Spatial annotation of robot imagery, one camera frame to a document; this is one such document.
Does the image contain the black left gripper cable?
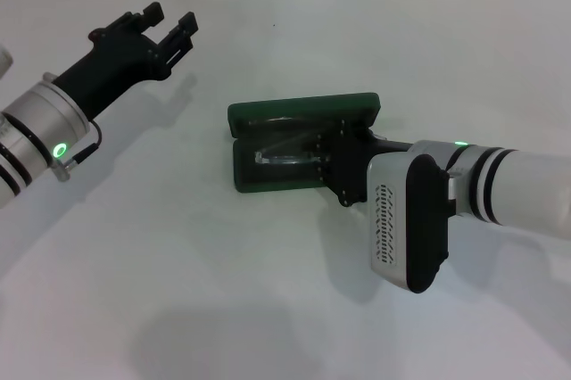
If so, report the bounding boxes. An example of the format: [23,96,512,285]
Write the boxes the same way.
[56,119,103,172]

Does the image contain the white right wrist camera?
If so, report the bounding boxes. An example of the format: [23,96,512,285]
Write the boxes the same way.
[366,152,451,295]

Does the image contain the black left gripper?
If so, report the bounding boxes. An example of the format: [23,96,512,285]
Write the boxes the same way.
[50,2,199,121]

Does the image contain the green glasses case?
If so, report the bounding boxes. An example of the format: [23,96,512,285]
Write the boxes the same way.
[227,92,381,194]

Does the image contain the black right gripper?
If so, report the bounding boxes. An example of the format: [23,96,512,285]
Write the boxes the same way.
[313,119,415,209]

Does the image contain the clear white glasses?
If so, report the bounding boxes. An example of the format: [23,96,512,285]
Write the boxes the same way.
[249,115,323,166]

